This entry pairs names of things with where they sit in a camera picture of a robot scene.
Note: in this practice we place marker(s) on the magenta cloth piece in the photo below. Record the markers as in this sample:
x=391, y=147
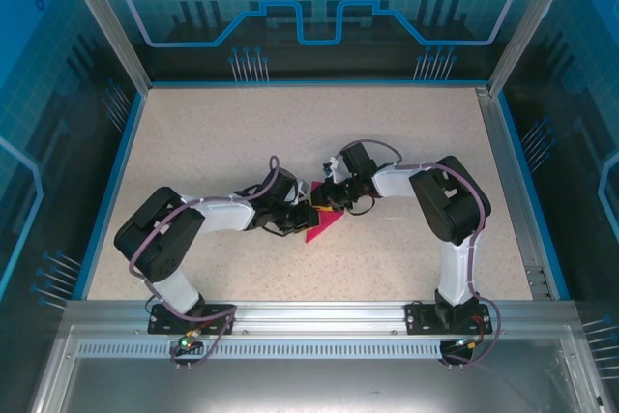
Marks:
x=324, y=230

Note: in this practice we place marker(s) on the blue circuit print side panel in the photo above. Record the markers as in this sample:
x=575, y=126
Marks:
x=38, y=142
x=580, y=142

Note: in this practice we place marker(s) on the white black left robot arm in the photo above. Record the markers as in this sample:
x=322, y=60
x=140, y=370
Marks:
x=227, y=212

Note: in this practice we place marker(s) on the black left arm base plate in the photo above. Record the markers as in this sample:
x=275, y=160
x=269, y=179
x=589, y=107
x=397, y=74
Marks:
x=222, y=316

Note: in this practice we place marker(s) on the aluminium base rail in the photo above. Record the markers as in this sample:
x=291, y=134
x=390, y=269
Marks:
x=314, y=316

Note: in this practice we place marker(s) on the sheet metal tray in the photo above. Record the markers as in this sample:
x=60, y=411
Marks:
x=314, y=384

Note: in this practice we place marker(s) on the blue edge strip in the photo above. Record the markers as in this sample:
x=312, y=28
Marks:
x=109, y=195
x=537, y=200

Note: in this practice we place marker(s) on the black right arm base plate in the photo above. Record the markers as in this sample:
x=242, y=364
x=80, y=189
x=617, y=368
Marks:
x=418, y=318

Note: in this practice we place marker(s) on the aluminium side rail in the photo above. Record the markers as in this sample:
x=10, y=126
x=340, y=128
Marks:
x=508, y=190

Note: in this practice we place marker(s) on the aluminium frame post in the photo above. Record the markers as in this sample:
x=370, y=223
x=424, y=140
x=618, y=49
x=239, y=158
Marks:
x=532, y=16
x=106, y=21

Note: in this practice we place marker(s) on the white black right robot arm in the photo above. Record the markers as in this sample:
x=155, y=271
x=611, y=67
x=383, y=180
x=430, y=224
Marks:
x=392, y=181

